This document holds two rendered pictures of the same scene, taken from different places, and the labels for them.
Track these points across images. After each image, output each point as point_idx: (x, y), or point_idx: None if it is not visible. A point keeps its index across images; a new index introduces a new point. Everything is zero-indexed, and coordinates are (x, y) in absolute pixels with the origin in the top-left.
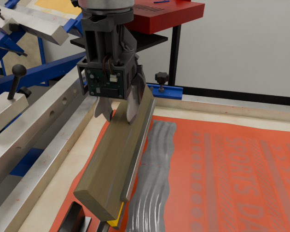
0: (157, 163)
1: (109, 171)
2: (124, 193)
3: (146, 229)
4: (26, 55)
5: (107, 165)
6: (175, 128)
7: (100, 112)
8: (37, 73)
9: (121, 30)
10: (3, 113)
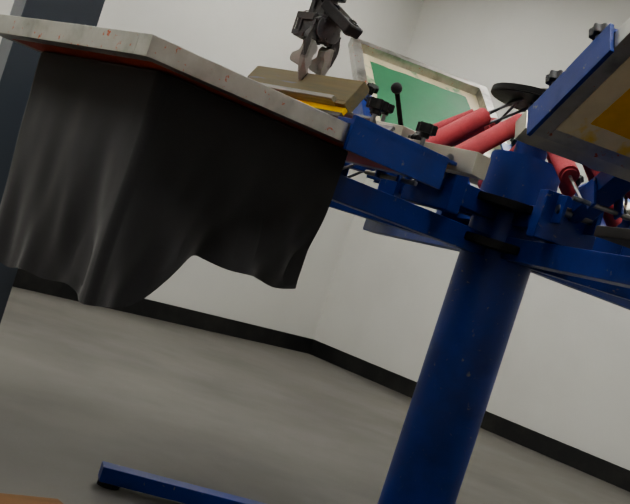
0: None
1: (265, 73)
2: None
3: None
4: (573, 198)
5: (269, 71)
6: None
7: (313, 69)
8: (586, 254)
9: (324, 0)
10: (379, 123)
